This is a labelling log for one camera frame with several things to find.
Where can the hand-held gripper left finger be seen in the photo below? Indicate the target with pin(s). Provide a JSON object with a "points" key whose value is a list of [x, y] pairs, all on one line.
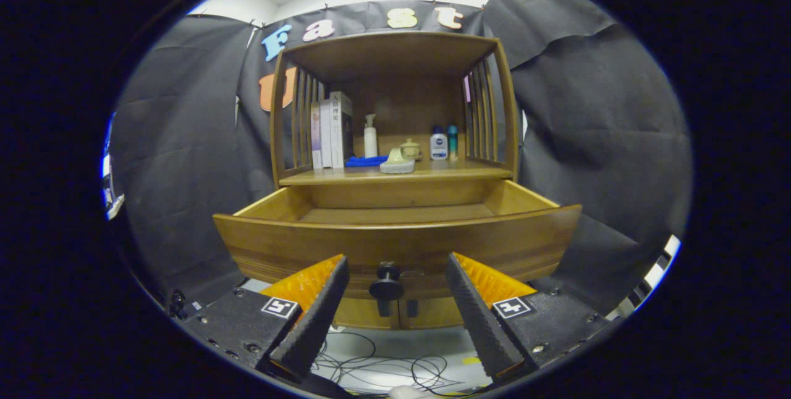
{"points": [[316, 319]]}

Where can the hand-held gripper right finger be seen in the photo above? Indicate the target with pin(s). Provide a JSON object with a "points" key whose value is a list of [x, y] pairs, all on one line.
{"points": [[479, 319]]}

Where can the black drawer knob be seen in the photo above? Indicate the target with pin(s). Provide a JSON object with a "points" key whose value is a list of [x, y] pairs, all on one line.
{"points": [[386, 289]]}

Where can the pale green glass cup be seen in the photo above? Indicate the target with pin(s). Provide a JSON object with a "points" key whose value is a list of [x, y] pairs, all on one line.
{"points": [[397, 164]]}

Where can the wooden cabinet door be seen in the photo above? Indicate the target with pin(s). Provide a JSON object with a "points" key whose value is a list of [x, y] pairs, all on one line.
{"points": [[439, 314], [358, 314]]}

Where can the wooden countertop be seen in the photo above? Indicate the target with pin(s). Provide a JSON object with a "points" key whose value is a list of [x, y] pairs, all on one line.
{"points": [[457, 172]]}

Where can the wooden cabinet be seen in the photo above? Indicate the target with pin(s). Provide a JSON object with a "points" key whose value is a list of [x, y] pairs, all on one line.
{"points": [[389, 53]]}

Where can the black power strip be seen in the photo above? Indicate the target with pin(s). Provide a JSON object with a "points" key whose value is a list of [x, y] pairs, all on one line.
{"points": [[179, 303]]}

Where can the blue cloth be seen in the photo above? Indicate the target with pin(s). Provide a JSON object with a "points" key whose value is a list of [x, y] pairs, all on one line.
{"points": [[364, 162]]}

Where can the teal bottle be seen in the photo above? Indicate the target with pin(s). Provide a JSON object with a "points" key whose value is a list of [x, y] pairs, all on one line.
{"points": [[453, 144]]}

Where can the white bottle with blue cap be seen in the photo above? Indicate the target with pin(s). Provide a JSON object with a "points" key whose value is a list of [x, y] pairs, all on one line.
{"points": [[439, 147]]}

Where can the beige lidded teacup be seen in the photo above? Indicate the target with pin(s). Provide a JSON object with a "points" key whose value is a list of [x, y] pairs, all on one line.
{"points": [[411, 151]]}

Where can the white board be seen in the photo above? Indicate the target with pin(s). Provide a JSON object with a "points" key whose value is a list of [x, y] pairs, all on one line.
{"points": [[655, 272]]}

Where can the white book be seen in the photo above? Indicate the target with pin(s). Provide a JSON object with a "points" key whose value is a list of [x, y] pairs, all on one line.
{"points": [[325, 136]]}

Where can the white pump bottle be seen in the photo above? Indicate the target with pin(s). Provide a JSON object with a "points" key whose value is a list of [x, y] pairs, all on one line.
{"points": [[370, 142]]}

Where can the grey portrait cover book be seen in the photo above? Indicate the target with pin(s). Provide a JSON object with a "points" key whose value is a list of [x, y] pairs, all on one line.
{"points": [[341, 130]]}

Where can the white wall device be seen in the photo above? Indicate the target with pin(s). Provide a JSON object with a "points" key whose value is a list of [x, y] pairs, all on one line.
{"points": [[111, 201]]}

